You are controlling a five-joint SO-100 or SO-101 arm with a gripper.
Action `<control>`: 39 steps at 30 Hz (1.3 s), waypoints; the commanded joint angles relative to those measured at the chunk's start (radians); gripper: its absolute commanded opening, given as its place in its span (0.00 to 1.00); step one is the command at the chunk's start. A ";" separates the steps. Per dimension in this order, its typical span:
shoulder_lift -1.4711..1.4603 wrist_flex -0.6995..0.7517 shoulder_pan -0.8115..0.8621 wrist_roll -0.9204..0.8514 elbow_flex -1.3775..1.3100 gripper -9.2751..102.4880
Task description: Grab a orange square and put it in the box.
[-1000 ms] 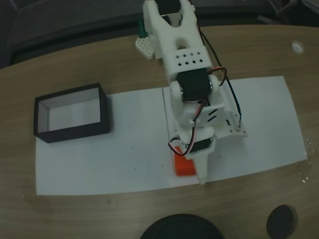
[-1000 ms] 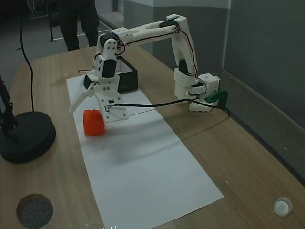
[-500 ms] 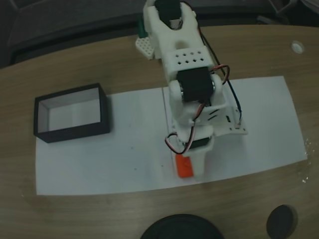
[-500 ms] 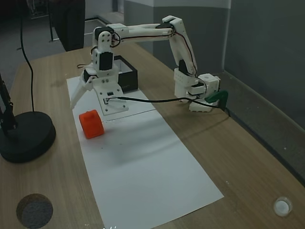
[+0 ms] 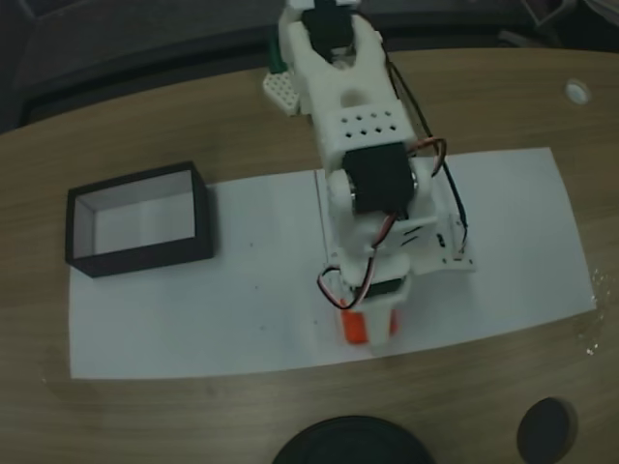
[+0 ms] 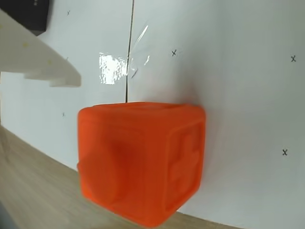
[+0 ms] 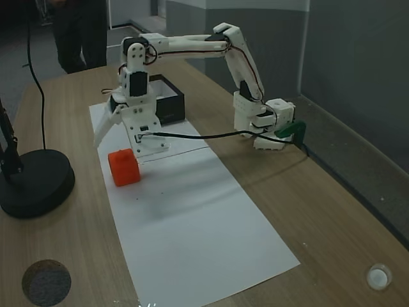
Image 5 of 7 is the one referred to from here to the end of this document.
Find dark brown open box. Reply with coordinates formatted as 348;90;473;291
65;160;217;279

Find white paper sheet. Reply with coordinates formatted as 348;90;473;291
313;146;598;364
68;168;342;381

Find orange cube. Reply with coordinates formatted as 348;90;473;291
338;307;404;347

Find red black servo wire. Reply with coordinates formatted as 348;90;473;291
315;211;405;311

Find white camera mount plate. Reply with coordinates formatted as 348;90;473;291
405;212;480;278

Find black round stand base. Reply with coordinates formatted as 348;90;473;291
271;415;434;464

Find round table cable hole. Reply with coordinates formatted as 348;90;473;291
516;396;580;464

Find white round cap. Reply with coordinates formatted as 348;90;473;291
564;78;593;104

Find green clamp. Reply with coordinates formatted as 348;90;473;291
267;37;289;74

